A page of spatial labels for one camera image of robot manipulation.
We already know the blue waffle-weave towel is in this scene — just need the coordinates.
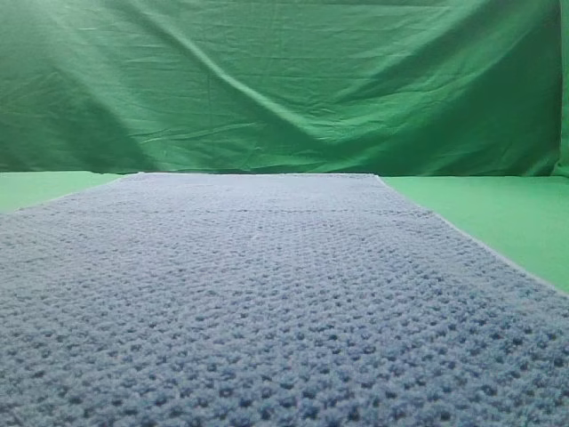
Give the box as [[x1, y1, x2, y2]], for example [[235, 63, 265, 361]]
[[1, 173, 568, 426]]

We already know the green backdrop cloth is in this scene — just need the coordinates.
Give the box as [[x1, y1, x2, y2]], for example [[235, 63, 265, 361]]
[[1, 1, 568, 176]]

